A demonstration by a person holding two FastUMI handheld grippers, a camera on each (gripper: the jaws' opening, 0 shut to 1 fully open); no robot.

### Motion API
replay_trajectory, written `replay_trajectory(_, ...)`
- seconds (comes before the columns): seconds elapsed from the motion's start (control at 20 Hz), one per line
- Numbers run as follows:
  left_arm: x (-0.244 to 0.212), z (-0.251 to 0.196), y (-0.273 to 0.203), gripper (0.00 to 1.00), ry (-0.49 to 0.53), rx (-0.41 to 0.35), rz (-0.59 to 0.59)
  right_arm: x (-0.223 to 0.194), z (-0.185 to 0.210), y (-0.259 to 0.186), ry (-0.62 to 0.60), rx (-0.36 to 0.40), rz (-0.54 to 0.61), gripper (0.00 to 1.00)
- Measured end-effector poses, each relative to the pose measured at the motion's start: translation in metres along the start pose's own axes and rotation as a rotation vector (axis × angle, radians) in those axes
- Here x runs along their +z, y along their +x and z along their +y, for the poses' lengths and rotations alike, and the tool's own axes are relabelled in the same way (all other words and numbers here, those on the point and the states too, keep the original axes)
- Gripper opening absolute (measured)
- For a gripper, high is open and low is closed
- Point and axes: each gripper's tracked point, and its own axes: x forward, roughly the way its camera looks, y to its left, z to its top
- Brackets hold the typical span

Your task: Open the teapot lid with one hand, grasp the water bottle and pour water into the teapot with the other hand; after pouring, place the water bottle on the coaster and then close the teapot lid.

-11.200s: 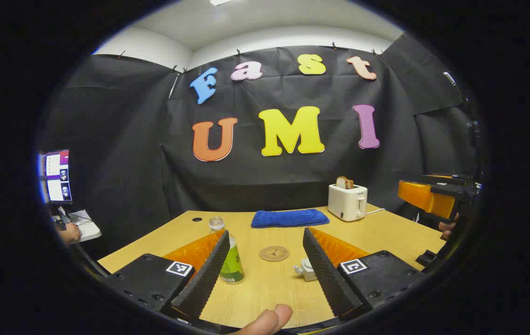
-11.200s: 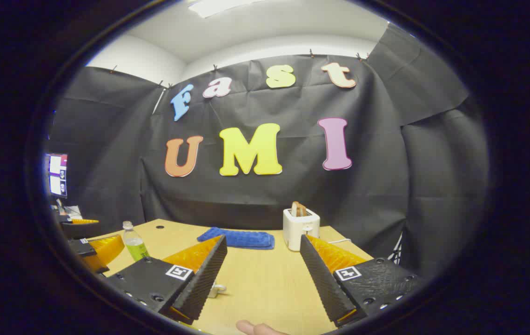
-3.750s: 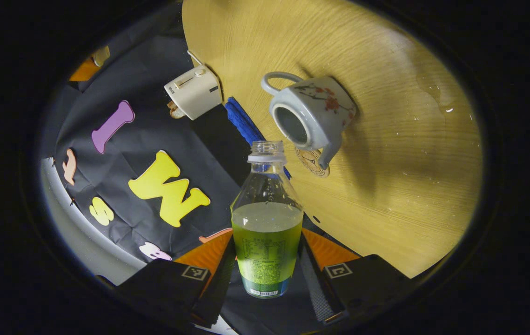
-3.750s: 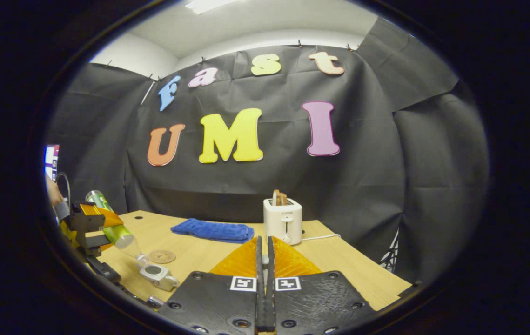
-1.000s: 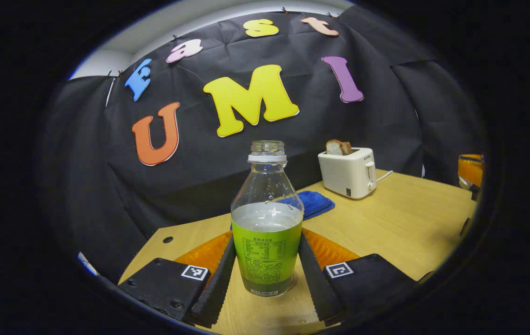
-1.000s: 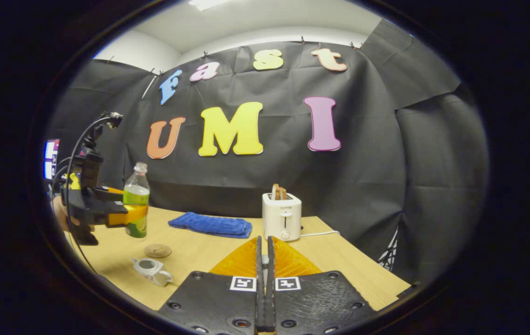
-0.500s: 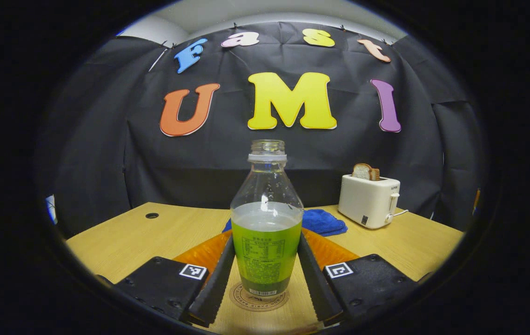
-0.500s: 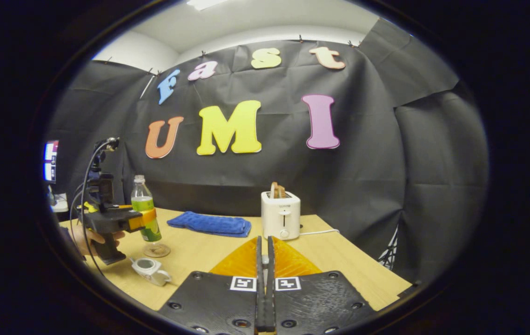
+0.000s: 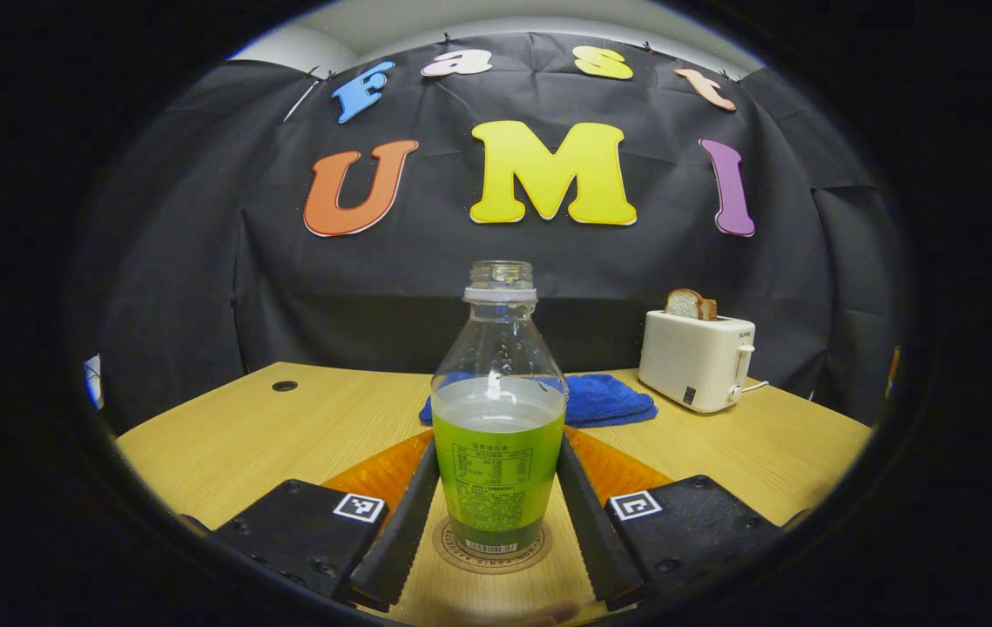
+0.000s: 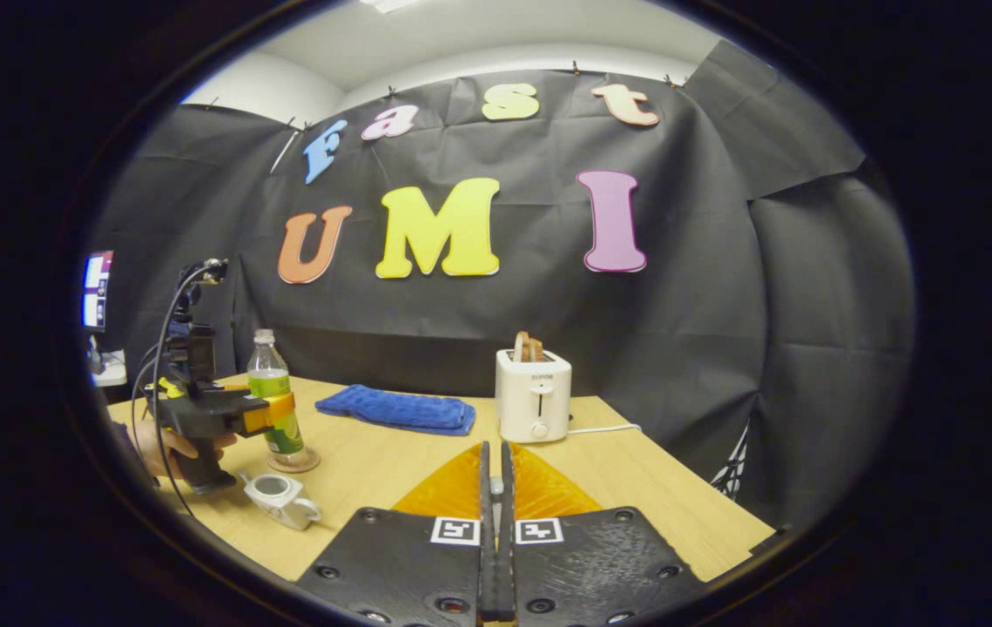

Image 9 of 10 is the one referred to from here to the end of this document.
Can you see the blue folded cloth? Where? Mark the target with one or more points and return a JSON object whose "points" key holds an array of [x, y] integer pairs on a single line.
{"points": [[604, 401]]}

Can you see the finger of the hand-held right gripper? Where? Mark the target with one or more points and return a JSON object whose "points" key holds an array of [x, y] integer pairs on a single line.
{"points": [[894, 370]]}

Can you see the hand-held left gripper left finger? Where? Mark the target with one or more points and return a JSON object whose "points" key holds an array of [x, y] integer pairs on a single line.
{"points": [[404, 540]]}

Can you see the white toaster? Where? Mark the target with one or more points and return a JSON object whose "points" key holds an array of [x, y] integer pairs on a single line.
{"points": [[691, 366]]}

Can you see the bread slice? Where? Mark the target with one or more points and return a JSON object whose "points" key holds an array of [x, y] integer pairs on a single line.
{"points": [[687, 305]]}

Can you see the black backdrop cloth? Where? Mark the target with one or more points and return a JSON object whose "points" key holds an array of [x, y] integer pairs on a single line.
{"points": [[374, 296]]}

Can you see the green label water bottle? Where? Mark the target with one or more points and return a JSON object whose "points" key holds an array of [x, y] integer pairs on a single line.
{"points": [[500, 470]]}

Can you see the round brown coaster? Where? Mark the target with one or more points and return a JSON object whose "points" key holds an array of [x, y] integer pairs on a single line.
{"points": [[504, 564]]}

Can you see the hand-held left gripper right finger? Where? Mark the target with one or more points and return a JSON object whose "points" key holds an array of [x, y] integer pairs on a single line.
{"points": [[591, 540]]}

